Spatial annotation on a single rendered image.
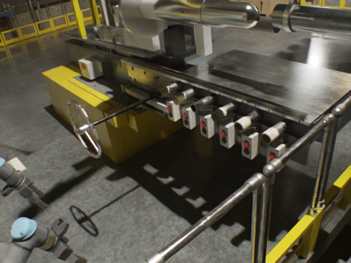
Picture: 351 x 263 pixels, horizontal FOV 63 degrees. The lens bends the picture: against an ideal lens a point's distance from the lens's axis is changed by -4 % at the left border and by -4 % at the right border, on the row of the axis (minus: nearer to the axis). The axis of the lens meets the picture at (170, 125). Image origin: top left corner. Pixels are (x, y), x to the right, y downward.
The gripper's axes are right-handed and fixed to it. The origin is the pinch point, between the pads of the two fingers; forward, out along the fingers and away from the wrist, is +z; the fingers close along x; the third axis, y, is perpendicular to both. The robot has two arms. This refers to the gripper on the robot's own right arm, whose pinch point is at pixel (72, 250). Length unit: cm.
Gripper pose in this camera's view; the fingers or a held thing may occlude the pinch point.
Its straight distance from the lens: 132.9
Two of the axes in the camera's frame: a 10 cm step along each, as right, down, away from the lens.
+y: -6.2, 7.3, -2.9
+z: 3.1, 5.6, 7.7
